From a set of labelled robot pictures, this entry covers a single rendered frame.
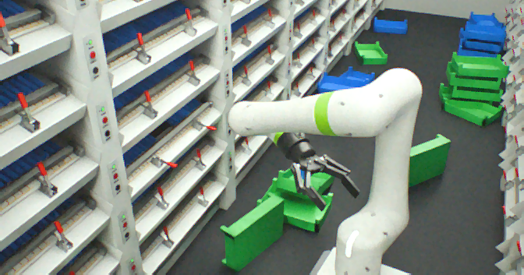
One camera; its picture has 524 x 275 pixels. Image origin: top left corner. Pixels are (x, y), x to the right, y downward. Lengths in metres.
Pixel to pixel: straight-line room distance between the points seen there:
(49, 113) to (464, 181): 2.04
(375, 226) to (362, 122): 0.36
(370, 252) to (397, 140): 0.31
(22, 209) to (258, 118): 0.65
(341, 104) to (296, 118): 0.15
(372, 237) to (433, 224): 1.01
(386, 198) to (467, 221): 1.02
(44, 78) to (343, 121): 0.78
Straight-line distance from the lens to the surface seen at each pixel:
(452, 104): 3.33
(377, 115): 1.12
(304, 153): 1.42
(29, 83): 1.30
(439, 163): 2.59
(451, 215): 2.40
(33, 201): 1.29
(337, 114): 1.15
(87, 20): 1.25
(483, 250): 2.27
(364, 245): 1.32
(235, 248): 1.88
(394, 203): 1.42
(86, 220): 1.48
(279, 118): 1.29
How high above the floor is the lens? 1.47
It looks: 30 degrees down
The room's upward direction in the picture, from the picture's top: straight up
